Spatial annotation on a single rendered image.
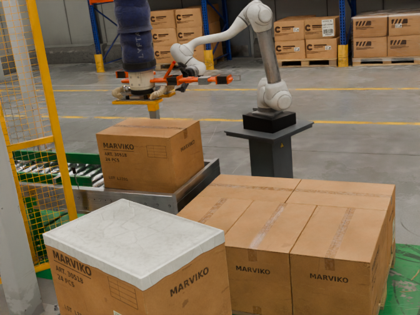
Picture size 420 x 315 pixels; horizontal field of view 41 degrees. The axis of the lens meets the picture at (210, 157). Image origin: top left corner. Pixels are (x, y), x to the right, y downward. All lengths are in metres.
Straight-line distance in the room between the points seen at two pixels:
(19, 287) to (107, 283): 1.58
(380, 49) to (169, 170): 7.31
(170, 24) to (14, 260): 8.90
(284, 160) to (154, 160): 1.13
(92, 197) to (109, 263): 1.98
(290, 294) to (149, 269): 1.27
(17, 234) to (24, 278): 0.28
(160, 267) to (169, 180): 1.84
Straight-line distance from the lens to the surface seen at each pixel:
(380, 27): 10.44
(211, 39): 4.01
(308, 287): 2.95
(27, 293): 3.63
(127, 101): 3.78
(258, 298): 3.09
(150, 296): 1.90
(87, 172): 4.47
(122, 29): 3.72
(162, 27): 11.95
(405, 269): 3.84
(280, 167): 4.32
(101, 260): 2.00
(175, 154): 3.63
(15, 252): 3.49
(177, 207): 3.58
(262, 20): 3.83
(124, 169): 3.87
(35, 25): 3.67
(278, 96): 3.95
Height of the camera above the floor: 1.93
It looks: 19 degrees down
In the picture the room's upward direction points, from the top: 6 degrees counter-clockwise
